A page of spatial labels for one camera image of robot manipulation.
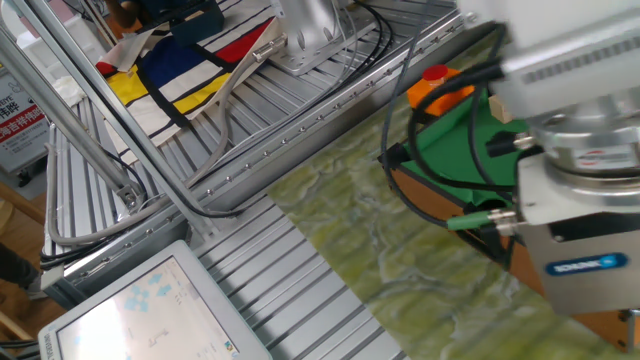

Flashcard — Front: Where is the silver Schunk gripper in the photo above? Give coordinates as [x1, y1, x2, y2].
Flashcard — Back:
[513, 149, 640, 317]

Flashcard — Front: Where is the mini green felt pool table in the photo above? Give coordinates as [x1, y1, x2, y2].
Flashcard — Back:
[377, 89, 640, 354]

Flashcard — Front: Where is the beige wooden cube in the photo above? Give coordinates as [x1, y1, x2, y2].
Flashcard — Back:
[488, 94, 516, 125]

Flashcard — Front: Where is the green marble slab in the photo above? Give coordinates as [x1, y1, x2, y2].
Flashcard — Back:
[267, 27, 640, 360]

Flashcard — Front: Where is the orange box red push button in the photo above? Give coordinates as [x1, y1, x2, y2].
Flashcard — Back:
[406, 63, 476, 126]

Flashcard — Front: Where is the silver robot mounting plate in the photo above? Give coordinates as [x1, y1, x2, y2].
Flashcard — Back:
[267, 19, 381, 77]

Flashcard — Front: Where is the dark teal box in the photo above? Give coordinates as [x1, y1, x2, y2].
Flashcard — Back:
[168, 0, 226, 49]

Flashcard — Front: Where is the white teach pendant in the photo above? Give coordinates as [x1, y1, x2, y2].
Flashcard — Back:
[37, 239, 274, 360]

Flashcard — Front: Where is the colour block cloth bag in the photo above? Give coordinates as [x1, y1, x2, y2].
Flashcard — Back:
[94, 0, 287, 149]

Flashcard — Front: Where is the person in dark clothes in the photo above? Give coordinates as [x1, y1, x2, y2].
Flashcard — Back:
[0, 242, 42, 292]

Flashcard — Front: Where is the white sign red text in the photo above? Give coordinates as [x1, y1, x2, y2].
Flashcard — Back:
[0, 62, 51, 174]

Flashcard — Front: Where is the black cable bundle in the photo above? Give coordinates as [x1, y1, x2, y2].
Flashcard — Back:
[39, 0, 544, 271]

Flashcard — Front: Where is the grey aluminium rail beam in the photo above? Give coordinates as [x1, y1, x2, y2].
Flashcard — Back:
[39, 12, 489, 309]

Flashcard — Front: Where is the grey flexible hose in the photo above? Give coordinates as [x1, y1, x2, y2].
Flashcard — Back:
[44, 32, 289, 247]

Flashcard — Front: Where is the aluminium frame brace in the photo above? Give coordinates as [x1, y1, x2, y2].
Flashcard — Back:
[0, 22, 149, 211]

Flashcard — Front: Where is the aluminium frame post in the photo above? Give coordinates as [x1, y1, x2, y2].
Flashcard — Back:
[7, 0, 224, 244]

